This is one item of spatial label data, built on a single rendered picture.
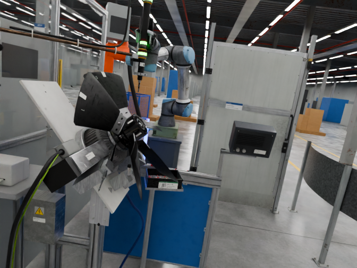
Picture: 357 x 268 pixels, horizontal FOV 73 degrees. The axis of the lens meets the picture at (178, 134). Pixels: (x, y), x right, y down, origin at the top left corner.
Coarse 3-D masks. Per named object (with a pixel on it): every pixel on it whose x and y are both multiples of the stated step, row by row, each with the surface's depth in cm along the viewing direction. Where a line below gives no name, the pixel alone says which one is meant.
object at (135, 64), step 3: (132, 54) 117; (135, 54) 118; (138, 54) 119; (132, 57) 118; (135, 57) 118; (132, 60) 119; (135, 60) 118; (138, 60) 119; (135, 63) 119; (138, 63) 120; (135, 66) 120; (132, 69) 122; (135, 69) 120; (135, 72) 120; (138, 72) 120; (141, 75) 120; (144, 75) 121
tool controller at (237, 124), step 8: (232, 128) 164; (240, 128) 153; (248, 128) 153; (256, 128) 154; (264, 128) 156; (272, 128) 157; (232, 136) 159; (240, 136) 155; (248, 136) 154; (256, 136) 154; (264, 136) 153; (272, 136) 152; (232, 144) 158; (240, 144) 157; (248, 144) 157; (256, 144) 156; (264, 144) 156; (272, 144) 155; (232, 152) 161; (240, 152) 160; (248, 152) 159; (256, 152) 159; (264, 152) 158
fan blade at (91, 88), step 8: (88, 72) 94; (88, 80) 93; (96, 80) 97; (88, 88) 93; (96, 88) 97; (104, 88) 101; (88, 96) 93; (96, 96) 96; (104, 96) 100; (80, 104) 89; (88, 104) 93; (96, 104) 96; (104, 104) 100; (112, 104) 104; (80, 112) 89; (88, 112) 93; (96, 112) 97; (104, 112) 101; (112, 112) 105; (80, 120) 90; (88, 120) 94; (96, 120) 98; (104, 120) 102; (112, 120) 106; (96, 128) 99; (104, 128) 103
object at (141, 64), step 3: (141, 60) 120; (144, 60) 121; (141, 63) 120; (144, 63) 122; (138, 66) 121; (141, 66) 121; (138, 69) 121; (141, 69) 121; (141, 72) 122; (138, 75) 122; (138, 78) 122; (141, 78) 123
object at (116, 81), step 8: (96, 72) 123; (104, 72) 127; (104, 80) 124; (112, 80) 127; (120, 80) 131; (112, 88) 124; (120, 88) 127; (112, 96) 122; (120, 96) 124; (120, 104) 122
